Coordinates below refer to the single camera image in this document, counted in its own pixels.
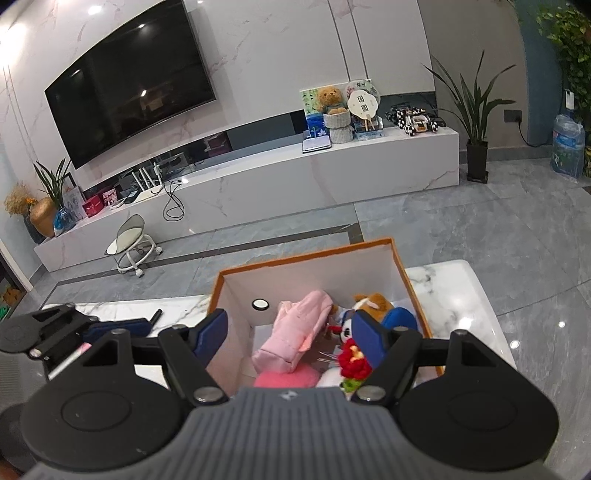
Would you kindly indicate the white picture frame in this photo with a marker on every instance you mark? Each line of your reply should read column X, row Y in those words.
column 74, row 202

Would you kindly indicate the brown and white plush toy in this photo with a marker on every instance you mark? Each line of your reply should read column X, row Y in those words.
column 376, row 302

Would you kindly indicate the golden vase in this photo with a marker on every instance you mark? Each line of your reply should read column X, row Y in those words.
column 44, row 217

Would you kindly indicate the green climbing vine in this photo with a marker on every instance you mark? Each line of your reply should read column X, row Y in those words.
column 575, row 50

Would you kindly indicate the pink pouch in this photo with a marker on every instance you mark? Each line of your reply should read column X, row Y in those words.
column 291, row 332

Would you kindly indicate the orange cardboard box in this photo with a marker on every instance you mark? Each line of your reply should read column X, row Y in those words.
column 300, row 277

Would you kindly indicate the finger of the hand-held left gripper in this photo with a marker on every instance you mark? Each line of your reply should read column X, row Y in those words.
column 115, row 325

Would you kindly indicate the wall outlet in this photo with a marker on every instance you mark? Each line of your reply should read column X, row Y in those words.
column 512, row 116

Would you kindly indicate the pink picture card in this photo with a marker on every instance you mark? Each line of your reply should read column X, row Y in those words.
column 110, row 197

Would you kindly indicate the brown teddy bear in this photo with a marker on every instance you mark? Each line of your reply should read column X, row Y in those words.
column 330, row 98

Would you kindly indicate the white round stool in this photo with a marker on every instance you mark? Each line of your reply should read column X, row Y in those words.
column 127, row 230

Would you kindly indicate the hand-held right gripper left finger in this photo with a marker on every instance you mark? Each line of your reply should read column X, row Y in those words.
column 214, row 330

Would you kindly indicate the pink plush toy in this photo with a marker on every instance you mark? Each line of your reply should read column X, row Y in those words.
column 286, row 376

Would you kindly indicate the black and white toy car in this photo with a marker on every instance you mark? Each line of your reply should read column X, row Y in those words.
column 418, row 122

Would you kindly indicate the potted plant with long leaves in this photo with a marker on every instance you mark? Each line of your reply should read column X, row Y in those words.
column 477, row 159

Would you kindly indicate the red gift box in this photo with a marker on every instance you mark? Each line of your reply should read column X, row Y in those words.
column 94, row 206

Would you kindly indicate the blue tray box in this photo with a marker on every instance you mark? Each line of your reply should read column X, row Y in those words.
column 369, row 134

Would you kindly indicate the white knitted pot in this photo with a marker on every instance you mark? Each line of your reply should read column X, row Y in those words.
column 339, row 129

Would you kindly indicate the blue water bottle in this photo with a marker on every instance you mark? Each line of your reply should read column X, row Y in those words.
column 568, row 147

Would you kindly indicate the black television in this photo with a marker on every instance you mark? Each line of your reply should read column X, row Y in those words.
column 129, row 87

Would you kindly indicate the small green leafy plant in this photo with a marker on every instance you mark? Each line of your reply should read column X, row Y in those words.
column 55, row 180

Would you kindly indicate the dried flower bunch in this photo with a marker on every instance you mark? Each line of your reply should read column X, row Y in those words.
column 18, row 198

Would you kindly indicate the white router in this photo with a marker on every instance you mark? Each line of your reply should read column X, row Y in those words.
column 147, row 177

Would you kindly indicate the white dog plush toy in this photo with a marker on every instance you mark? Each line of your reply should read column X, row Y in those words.
column 330, row 378

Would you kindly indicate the red crochet flower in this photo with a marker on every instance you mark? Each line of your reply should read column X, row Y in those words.
column 353, row 364

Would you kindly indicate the green painting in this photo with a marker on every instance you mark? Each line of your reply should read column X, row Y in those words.
column 308, row 101

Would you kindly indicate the blue and white tablet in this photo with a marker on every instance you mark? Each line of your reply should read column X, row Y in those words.
column 316, row 145

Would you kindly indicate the green-edged round paper fan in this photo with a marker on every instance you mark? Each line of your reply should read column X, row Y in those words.
column 364, row 84

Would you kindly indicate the white round paper fan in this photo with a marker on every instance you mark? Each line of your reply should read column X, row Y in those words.
column 362, row 106

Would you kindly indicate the blue glass vase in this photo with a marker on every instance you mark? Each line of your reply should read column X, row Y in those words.
column 64, row 221

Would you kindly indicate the black screwdriver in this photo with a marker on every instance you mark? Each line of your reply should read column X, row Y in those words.
column 155, row 316

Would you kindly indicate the white marble TV cabinet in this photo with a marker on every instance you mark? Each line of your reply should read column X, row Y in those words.
column 277, row 184

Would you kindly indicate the duck plush with blue hat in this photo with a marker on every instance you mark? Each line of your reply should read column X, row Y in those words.
column 401, row 318

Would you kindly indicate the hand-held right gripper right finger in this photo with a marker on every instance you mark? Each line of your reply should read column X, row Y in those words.
column 369, row 333

